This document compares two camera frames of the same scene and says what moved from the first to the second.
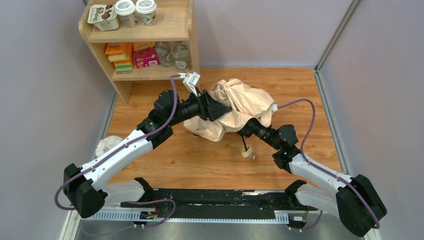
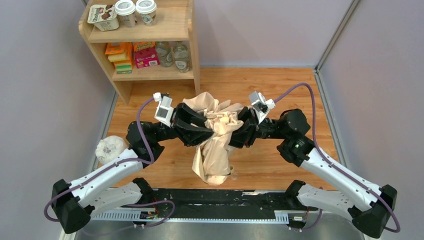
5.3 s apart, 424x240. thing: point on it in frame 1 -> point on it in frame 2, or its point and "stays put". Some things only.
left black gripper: x=205 y=105 -> x=177 y=120
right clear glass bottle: x=182 y=57 stays put
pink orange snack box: x=146 y=54 stays put
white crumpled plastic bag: x=106 y=143 stays put
